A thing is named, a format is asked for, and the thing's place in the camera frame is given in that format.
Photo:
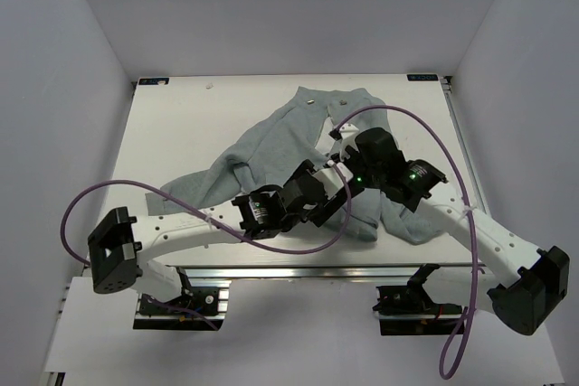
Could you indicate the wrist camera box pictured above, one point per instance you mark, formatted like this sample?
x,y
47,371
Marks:
x,y
346,137
333,178

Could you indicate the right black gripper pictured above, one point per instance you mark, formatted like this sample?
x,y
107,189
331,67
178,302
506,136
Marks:
x,y
354,156

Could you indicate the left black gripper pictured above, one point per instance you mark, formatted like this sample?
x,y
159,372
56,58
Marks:
x,y
325,208

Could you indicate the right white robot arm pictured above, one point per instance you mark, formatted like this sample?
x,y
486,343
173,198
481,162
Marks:
x,y
522,284

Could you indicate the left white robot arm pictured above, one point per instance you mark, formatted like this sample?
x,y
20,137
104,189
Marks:
x,y
124,249

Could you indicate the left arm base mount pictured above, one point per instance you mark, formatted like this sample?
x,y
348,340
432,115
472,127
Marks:
x,y
200,307

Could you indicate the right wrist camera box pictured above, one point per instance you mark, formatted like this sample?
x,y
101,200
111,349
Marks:
x,y
346,137

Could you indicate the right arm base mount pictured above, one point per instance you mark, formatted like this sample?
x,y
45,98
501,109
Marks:
x,y
407,310

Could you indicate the blue table sticker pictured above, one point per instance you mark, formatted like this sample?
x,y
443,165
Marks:
x,y
157,81
422,77

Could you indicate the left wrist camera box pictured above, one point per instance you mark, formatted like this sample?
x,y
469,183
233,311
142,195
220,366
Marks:
x,y
333,178

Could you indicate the left blue table sticker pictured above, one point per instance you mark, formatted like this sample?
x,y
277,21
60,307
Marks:
x,y
157,81

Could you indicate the grey zip-up jacket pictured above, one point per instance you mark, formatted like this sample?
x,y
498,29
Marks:
x,y
270,151

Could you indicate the right blue table sticker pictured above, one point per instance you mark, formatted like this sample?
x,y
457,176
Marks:
x,y
422,77

